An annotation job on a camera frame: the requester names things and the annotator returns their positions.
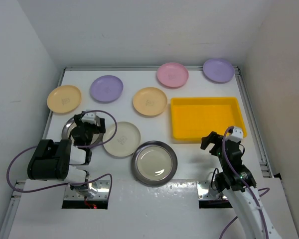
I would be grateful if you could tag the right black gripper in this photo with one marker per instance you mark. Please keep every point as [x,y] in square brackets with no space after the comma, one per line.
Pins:
[213,138]

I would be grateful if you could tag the pink plastic plate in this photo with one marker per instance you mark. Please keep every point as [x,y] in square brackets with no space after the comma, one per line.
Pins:
[173,75]

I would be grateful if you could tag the metal base plate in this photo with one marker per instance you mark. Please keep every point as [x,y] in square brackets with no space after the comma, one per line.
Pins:
[206,192]
[99,190]

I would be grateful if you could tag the purple plastic plate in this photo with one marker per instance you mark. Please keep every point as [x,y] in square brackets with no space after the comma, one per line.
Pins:
[218,70]
[106,88]

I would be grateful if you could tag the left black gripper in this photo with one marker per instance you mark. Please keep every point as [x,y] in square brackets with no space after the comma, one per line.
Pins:
[98,129]

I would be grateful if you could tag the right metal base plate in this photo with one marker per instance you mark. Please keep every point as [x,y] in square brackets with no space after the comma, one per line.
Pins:
[206,192]

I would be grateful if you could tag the steel rimmed plate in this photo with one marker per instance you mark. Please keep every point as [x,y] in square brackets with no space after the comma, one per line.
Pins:
[154,163]
[67,129]

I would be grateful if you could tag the orange plastic plate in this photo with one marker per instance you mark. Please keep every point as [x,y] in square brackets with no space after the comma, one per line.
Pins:
[64,99]
[150,101]

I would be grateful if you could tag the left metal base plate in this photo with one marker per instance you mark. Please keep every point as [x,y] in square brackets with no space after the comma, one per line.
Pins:
[99,190]

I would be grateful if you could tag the yellow plastic bin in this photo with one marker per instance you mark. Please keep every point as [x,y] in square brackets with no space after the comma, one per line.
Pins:
[195,118]

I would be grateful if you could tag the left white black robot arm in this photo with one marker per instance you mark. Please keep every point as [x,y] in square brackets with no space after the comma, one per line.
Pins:
[58,160]

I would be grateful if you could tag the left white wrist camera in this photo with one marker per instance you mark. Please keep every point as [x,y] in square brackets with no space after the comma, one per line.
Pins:
[90,117]

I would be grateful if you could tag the cream plastic plate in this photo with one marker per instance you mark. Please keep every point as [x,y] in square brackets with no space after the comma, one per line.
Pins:
[126,140]

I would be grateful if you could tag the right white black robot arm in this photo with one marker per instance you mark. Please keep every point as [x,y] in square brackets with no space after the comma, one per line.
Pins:
[238,185]

